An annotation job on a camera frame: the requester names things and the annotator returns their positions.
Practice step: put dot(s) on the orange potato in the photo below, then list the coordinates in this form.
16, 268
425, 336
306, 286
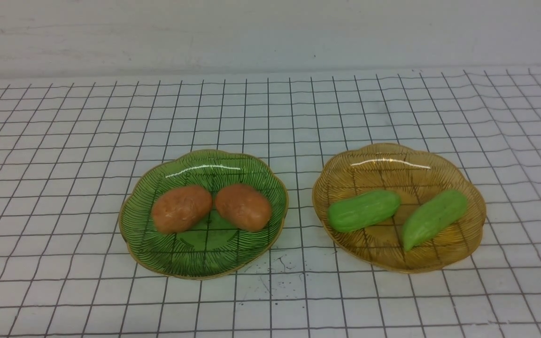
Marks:
181, 208
244, 207

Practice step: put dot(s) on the green cucumber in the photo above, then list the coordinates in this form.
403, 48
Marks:
364, 210

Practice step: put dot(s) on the green bitter gourd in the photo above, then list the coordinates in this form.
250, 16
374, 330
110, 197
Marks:
432, 217

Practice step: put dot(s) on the green transparent plastic plate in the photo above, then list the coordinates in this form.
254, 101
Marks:
213, 247

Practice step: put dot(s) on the amber transparent plastic plate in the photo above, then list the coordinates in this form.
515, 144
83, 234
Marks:
417, 176

